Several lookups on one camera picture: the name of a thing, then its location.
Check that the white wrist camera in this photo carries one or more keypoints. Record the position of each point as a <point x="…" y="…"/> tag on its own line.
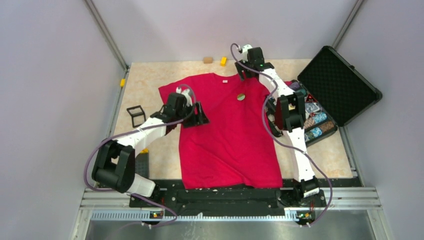
<point x="187" y="93"/>
<point x="244" y="51"/>

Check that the small black framed box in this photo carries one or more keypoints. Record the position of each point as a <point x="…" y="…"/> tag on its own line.
<point x="137" y="115"/>

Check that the yellow small block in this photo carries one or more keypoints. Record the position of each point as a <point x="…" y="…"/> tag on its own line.
<point x="223" y="61"/>

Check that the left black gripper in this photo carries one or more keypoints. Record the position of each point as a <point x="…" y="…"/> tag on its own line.
<point x="197" y="119"/>

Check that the white round pin brooch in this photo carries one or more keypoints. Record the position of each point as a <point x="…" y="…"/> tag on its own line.
<point x="241" y="97"/>

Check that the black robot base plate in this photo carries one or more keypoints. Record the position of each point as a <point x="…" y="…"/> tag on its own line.
<point x="246" y="201"/>

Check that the red t-shirt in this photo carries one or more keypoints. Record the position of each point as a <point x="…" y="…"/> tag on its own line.
<point x="234" y="148"/>

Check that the yellow wedge block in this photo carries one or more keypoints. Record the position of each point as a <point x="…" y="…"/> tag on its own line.
<point x="144" y="151"/>

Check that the dark grey studded baseplate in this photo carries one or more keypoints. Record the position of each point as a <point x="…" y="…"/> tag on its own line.
<point x="142" y="165"/>

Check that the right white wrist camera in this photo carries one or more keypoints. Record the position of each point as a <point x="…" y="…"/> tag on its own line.
<point x="244" y="51"/>

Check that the black case with chips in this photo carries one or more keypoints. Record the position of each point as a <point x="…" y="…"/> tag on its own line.
<point x="334" y="94"/>

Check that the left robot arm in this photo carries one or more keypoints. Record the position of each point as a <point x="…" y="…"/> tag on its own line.
<point x="115" y="158"/>

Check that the left tan wooden block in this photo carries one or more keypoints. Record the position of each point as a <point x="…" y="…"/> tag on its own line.
<point x="208" y="60"/>

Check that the yellow clip on frame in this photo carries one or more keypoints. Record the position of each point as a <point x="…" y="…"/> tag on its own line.
<point x="122" y="82"/>

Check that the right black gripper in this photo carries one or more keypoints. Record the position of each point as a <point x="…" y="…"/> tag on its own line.
<point x="240" y="68"/>

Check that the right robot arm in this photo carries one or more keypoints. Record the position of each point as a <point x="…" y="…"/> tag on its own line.
<point x="289" y="115"/>

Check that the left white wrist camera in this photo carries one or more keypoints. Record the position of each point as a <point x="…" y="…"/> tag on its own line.
<point x="187" y="93"/>

